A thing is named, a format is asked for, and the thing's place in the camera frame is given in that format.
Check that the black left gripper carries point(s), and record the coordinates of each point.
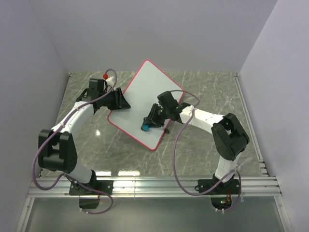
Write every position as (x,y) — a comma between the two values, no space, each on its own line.
(120,101)

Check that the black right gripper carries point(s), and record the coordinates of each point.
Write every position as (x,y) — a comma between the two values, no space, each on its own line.
(153,120)

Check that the blue whiteboard eraser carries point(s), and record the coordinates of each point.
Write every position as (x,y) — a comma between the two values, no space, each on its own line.
(146,124)

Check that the pink framed whiteboard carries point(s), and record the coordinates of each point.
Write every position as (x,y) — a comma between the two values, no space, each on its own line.
(141,93)

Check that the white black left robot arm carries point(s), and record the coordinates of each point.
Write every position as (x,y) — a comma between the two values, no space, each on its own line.
(57,151)

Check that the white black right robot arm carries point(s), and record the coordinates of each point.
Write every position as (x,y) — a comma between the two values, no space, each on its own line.
(229,136)

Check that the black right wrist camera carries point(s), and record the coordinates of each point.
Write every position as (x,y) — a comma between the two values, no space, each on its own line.
(167,101)

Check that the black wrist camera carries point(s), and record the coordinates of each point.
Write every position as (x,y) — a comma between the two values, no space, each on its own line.
(97,85)
(167,101)

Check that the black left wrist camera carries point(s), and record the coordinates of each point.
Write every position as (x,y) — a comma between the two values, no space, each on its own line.
(97,85)

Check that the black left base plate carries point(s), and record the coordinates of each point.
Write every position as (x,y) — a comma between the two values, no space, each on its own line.
(105,186)

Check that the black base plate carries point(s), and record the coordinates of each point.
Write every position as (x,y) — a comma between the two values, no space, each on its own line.
(105,186)
(232,187)

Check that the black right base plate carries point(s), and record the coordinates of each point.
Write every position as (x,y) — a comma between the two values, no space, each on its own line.
(232,187)

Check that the aluminium front rail frame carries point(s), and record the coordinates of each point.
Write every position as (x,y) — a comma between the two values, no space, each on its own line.
(157,187)

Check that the aluminium right side rail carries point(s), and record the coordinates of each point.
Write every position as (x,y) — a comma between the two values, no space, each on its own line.
(261,161)

